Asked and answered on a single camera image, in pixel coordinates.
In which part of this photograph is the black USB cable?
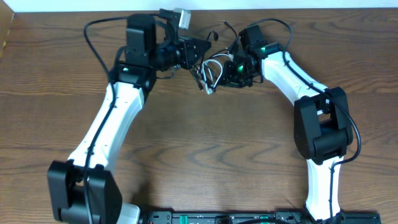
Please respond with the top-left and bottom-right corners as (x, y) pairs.
(189, 20), (240, 91)

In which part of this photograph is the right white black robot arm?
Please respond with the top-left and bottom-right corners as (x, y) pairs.
(220, 41), (359, 222)

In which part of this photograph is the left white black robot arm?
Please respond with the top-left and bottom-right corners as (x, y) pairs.
(47, 36), (211, 223)

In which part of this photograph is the cardboard panel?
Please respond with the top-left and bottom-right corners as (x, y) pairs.
(0, 0), (15, 58)

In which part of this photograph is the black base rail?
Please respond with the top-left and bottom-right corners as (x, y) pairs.
(138, 210), (382, 224)

